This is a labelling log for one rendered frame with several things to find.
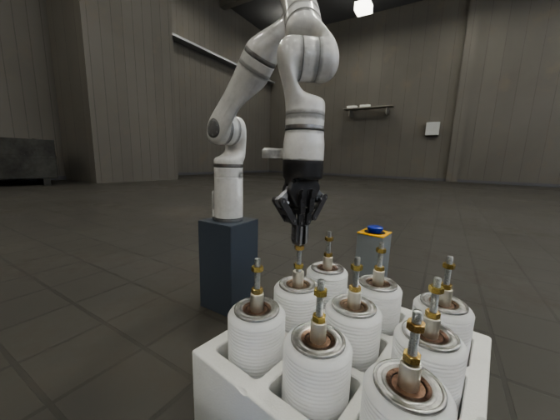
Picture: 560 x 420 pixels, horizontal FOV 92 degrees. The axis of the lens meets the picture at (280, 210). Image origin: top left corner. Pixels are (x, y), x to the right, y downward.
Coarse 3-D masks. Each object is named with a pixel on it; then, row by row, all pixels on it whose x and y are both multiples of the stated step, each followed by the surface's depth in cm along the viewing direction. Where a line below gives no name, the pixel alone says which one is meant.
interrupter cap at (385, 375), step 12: (384, 360) 33; (396, 360) 34; (384, 372) 32; (396, 372) 32; (384, 384) 30; (396, 384) 30; (420, 384) 30; (432, 384) 30; (384, 396) 29; (396, 396) 28; (408, 396) 29; (420, 396) 29; (432, 396) 29; (444, 396) 29; (408, 408) 27; (420, 408) 27; (432, 408) 27; (444, 408) 27
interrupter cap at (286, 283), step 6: (288, 276) 57; (282, 282) 54; (288, 282) 55; (306, 282) 55; (312, 282) 55; (282, 288) 52; (288, 288) 52; (294, 288) 52; (300, 288) 52; (306, 288) 52; (312, 288) 52
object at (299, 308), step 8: (280, 288) 52; (280, 296) 51; (288, 296) 50; (296, 296) 50; (304, 296) 50; (312, 296) 51; (280, 304) 51; (288, 304) 50; (296, 304) 50; (304, 304) 50; (312, 304) 51; (288, 312) 51; (296, 312) 50; (304, 312) 50; (312, 312) 51; (288, 320) 51; (296, 320) 50; (304, 320) 50; (288, 328) 51
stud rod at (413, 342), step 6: (414, 312) 28; (420, 312) 28; (414, 318) 29; (420, 318) 28; (420, 324) 28; (414, 336) 29; (408, 342) 29; (414, 342) 29; (408, 348) 29; (414, 348) 29; (414, 354) 29
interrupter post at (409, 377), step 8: (400, 360) 30; (400, 368) 30; (408, 368) 29; (416, 368) 29; (400, 376) 30; (408, 376) 29; (416, 376) 29; (400, 384) 30; (408, 384) 29; (416, 384) 29; (408, 392) 29; (416, 392) 29
